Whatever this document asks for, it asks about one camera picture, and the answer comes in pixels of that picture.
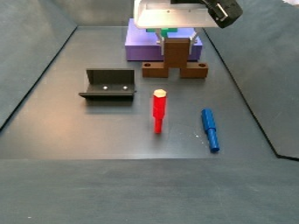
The purple base board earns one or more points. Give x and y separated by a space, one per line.
142 47

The blue cylindrical peg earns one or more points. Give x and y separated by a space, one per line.
210 129

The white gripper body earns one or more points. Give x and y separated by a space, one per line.
159 14

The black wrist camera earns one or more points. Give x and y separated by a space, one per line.
225 11

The silver gripper finger with screw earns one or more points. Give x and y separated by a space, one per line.
161 38

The black angle bracket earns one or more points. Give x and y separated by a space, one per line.
110 82

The red hexagonal peg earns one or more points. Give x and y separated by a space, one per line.
159 108

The green U-shaped block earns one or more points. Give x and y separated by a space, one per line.
165 31

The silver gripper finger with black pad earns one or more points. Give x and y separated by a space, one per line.
194 37

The brown T-shaped block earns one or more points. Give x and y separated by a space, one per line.
175 58

